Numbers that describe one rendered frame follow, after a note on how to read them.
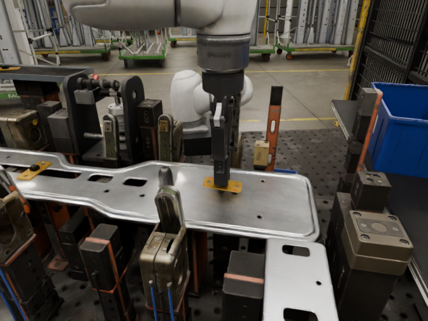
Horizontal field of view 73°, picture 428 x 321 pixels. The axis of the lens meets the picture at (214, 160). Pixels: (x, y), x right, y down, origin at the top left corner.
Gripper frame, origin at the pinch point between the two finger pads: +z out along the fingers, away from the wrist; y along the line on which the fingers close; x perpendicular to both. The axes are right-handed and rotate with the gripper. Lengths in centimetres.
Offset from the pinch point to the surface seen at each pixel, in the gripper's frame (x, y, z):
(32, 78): -64, -27, -10
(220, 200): 0.2, 3.4, 6.1
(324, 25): 128, -806, 28
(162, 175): -13.0, 1.4, 2.5
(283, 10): 28, -1264, 9
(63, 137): -50, -16, 4
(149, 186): -16.2, 1.3, 6.0
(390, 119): 33.5, -10.6, -9.1
